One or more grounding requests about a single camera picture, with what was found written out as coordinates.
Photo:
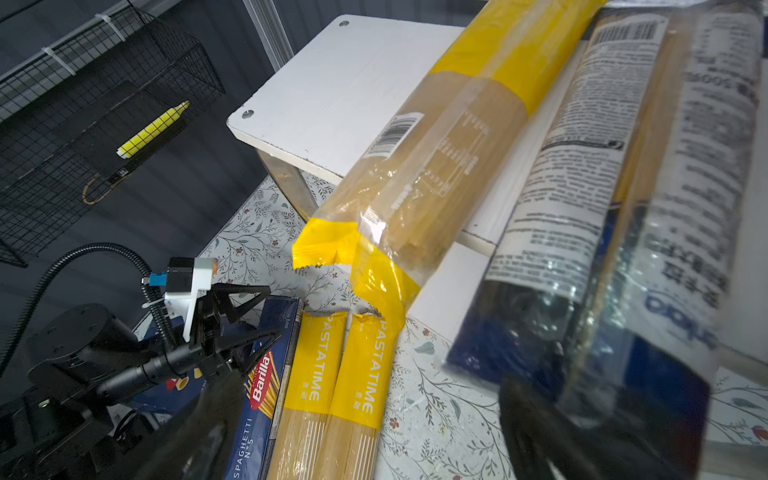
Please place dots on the blue Barilla pasta box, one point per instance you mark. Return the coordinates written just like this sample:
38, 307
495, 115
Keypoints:
175, 394

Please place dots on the black wire side basket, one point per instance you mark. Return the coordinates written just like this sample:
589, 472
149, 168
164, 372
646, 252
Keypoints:
65, 112

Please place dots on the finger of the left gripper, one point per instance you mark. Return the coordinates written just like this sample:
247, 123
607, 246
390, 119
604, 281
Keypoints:
239, 353
232, 302

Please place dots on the yellow marker pen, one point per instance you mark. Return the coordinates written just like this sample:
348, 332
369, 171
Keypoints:
151, 131

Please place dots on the floral table mat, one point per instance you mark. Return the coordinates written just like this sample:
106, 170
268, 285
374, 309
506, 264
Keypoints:
438, 425

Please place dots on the white two-tier shelf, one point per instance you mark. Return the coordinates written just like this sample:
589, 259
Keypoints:
322, 110

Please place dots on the clear blue spaghetti bag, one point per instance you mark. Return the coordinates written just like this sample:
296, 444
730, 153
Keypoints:
605, 291

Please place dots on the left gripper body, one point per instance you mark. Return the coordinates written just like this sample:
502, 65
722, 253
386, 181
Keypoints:
88, 358

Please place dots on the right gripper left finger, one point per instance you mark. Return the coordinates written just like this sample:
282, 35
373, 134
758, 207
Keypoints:
196, 444

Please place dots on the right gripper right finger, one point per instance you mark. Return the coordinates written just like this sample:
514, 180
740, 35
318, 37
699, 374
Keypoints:
540, 439

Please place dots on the yellow Pastatime bag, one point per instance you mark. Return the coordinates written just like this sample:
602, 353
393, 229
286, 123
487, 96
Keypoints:
349, 446
307, 402
396, 213

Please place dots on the blue Barilla spaghetti box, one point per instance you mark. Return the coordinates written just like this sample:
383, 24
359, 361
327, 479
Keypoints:
264, 392

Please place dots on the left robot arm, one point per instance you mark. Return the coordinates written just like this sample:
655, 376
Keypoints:
50, 443

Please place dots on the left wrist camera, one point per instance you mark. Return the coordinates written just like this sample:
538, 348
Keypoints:
184, 280

